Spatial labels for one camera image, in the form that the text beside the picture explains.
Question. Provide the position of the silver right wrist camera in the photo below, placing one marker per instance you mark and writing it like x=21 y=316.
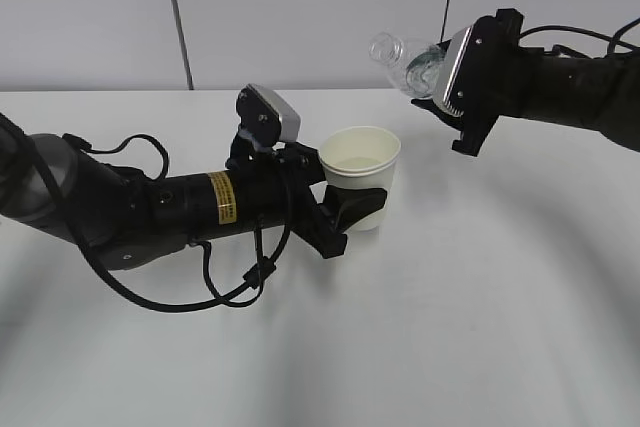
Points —
x=443 y=95

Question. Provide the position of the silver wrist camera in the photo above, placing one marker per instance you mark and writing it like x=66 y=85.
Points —
x=270 y=114
x=443 y=95

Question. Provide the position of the clear water bottle green label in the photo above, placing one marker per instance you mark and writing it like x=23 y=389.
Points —
x=412 y=66

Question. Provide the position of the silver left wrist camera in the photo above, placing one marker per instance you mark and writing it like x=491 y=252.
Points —
x=270 y=114

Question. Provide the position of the white paper cup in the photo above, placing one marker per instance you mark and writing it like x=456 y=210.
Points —
x=360 y=157

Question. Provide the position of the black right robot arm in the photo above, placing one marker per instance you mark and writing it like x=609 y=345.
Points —
x=597 y=94

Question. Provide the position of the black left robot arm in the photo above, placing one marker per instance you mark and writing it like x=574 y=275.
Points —
x=130 y=220

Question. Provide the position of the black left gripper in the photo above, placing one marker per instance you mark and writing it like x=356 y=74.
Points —
x=272 y=187

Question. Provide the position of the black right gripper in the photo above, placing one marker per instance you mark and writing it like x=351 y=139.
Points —
x=496 y=77

